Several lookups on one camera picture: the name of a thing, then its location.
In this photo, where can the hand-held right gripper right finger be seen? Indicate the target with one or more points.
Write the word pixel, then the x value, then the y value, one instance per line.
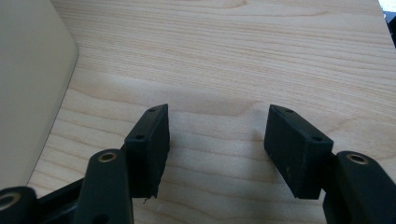
pixel 295 155

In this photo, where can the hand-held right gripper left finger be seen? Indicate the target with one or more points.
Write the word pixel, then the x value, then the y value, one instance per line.
pixel 148 155

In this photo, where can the cream square bin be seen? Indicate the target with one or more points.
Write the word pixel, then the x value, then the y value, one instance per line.
pixel 28 87

